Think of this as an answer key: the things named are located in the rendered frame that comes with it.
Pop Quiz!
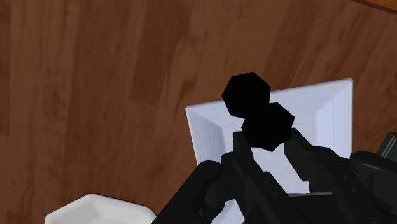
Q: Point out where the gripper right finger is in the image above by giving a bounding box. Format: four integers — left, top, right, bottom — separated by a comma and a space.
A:
284, 128, 397, 224

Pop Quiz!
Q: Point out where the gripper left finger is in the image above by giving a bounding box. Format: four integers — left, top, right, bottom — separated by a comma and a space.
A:
151, 131, 309, 224

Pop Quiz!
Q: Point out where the black dumbbell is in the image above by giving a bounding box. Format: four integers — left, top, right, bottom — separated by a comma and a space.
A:
221, 71, 296, 153

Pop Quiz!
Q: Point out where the dark green box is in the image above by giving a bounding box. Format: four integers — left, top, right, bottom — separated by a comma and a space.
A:
376, 131, 397, 160

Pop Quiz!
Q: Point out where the white square plate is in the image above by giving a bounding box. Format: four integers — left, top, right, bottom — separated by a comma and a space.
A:
185, 78, 354, 224

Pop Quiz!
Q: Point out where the white bowl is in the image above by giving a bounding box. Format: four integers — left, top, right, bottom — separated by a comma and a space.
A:
44, 193, 158, 224

